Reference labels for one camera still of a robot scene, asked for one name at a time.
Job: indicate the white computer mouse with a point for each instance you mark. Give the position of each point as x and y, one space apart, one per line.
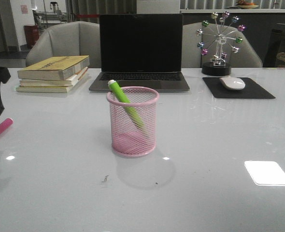
232 83

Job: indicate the grey armchair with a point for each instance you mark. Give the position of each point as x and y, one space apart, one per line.
69 39
191 57

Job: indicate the ferris wheel desk ornament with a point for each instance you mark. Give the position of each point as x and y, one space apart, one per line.
217 66

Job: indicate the dark grey laptop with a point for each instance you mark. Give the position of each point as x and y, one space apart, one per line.
141 50

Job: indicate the pink mesh pen holder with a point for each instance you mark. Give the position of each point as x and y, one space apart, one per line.
127 140

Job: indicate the cream book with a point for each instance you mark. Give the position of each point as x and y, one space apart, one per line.
46 89
71 81

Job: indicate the left grey armchair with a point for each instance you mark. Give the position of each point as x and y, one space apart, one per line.
69 39

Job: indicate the top yellow book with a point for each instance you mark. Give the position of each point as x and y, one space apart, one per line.
55 68

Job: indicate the right grey armchair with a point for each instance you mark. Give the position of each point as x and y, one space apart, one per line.
191 57

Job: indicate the black mouse pad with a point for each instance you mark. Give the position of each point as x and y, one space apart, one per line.
252 90

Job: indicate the bottom cream book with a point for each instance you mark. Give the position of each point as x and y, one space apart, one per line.
46 89

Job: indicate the green pen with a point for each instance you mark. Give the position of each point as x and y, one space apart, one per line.
125 101

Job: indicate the fruit bowl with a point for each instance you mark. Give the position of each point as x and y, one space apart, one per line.
243 4

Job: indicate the red bin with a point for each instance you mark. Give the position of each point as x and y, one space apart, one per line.
31 35

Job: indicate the middle cream book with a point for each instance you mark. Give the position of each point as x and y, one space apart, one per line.
71 81

